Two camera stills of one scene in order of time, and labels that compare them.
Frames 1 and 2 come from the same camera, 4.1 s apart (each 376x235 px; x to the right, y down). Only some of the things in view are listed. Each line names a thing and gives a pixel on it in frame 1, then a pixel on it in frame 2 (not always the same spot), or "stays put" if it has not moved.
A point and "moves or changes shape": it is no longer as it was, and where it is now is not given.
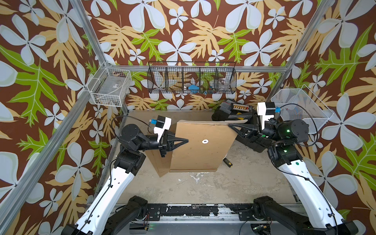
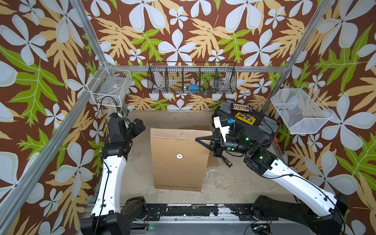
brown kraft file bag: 208,142 moves or changes shape
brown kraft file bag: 161,164 to 213,160
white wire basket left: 110,86 stays put
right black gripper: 256,139 to 215,145
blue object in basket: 194,88 stays put
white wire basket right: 300,104 stays put
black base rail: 243,212 stays put
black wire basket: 190,77 stays put
